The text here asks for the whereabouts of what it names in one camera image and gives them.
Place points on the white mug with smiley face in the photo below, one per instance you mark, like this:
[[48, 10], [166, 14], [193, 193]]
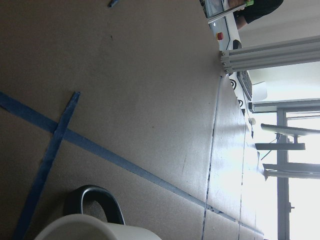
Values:
[[75, 225]]

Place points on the red emergency stop button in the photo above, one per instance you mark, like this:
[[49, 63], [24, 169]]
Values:
[[219, 36]]

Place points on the person in dark shirt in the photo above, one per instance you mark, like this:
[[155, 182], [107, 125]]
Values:
[[259, 9]]

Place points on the aluminium profile post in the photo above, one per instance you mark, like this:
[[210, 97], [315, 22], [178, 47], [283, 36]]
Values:
[[283, 53]]

